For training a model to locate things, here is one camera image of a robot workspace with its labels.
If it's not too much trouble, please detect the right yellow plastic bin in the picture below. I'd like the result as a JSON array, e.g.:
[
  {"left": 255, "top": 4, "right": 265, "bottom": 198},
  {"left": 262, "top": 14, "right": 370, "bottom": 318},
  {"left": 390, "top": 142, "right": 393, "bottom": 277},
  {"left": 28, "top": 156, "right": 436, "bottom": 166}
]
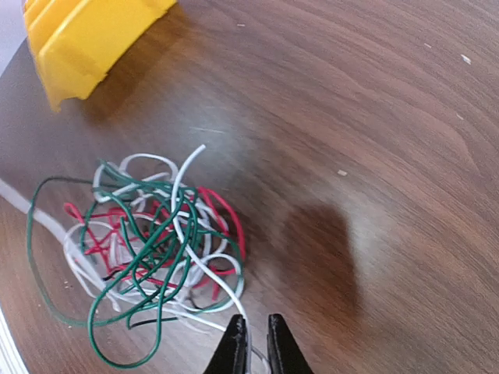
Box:
[{"left": 23, "top": 0, "right": 175, "bottom": 111}]

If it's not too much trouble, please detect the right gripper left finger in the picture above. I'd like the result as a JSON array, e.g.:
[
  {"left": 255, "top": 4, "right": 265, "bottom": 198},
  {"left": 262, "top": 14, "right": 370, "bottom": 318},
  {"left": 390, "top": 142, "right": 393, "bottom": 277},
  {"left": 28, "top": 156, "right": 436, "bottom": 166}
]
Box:
[{"left": 203, "top": 314, "right": 248, "bottom": 374}]

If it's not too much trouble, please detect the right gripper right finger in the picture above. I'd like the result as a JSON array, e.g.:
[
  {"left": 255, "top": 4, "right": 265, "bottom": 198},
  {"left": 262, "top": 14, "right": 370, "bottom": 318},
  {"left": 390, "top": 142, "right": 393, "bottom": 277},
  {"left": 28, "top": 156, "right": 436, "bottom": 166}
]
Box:
[{"left": 267, "top": 313, "right": 312, "bottom": 374}]

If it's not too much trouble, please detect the cable bundle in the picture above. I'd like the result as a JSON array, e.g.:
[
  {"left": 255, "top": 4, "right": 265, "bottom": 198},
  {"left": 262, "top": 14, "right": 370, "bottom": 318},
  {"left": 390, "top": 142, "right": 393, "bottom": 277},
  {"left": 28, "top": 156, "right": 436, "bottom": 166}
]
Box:
[{"left": 26, "top": 143, "right": 270, "bottom": 370}]

